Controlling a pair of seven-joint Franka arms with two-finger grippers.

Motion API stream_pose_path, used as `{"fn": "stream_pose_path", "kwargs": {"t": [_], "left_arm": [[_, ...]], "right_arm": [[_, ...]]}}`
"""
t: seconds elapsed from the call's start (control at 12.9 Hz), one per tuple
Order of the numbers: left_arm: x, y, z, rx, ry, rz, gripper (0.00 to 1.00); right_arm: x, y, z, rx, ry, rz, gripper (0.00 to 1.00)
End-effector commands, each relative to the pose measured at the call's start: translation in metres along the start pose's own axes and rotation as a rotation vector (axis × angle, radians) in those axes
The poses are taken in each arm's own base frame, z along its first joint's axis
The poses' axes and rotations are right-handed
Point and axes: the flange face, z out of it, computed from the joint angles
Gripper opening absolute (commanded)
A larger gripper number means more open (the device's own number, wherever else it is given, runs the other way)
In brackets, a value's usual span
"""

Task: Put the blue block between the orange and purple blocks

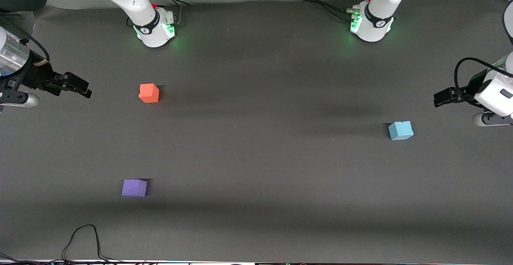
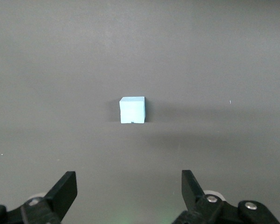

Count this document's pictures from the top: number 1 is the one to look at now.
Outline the light blue foam block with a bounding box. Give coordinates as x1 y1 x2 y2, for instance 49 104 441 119
388 121 414 141

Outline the orange foam block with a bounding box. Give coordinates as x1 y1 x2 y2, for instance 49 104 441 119
139 83 160 103

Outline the purple foam block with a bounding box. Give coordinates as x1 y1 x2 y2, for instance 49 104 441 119
121 179 147 197

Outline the dark grey table mat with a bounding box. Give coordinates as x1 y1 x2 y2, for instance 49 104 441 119
0 0 513 264

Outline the black right arm base cable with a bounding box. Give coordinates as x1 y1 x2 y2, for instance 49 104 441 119
153 0 191 27

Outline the black arm base cable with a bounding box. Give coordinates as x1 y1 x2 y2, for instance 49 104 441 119
153 0 191 27
303 0 375 18

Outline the thin black looped cable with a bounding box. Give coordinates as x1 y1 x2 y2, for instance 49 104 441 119
0 224 133 265

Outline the black left arm base cable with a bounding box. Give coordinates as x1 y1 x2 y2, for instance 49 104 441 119
303 0 375 18

